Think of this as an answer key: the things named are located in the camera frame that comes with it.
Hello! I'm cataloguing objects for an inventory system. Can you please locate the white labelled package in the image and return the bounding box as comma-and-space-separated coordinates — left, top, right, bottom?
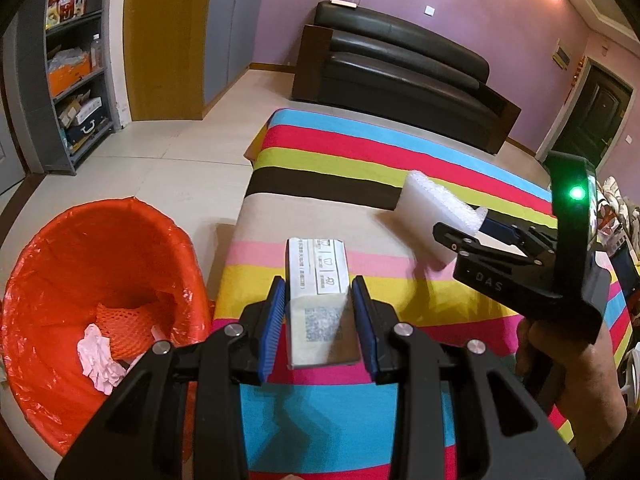
286, 237, 360, 370

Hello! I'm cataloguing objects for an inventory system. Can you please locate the orange foam net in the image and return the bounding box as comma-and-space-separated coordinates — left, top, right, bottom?
96, 301, 172, 361

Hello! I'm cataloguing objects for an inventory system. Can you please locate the red white blanket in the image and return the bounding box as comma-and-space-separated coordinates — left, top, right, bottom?
594, 174, 640, 281

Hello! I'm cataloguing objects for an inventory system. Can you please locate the black leather sofa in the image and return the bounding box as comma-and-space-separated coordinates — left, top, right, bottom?
292, 1, 521, 155

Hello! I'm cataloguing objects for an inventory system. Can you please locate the dark entrance door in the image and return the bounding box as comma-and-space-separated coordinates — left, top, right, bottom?
551, 65, 632, 167

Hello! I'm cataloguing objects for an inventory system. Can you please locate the grey wardrobe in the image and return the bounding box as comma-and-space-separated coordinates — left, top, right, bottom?
203, 0, 262, 105

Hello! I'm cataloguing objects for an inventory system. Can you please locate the orange box on shelf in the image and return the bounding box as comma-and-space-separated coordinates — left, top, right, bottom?
48, 54, 91, 98

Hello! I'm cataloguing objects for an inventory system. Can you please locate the grey bookshelf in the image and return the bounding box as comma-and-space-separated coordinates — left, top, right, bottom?
3, 0, 118, 174

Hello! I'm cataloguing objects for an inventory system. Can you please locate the white router on sofa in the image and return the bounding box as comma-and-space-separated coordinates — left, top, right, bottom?
329, 0, 361, 9

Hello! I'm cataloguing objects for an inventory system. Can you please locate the colourful striped rug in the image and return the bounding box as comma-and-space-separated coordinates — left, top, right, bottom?
211, 107, 634, 480

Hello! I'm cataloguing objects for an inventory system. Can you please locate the white foam packing block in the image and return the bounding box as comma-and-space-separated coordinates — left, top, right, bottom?
394, 170, 488, 266

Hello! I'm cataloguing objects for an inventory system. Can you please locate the person's right hand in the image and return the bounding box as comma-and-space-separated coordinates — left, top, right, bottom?
516, 318, 629, 465

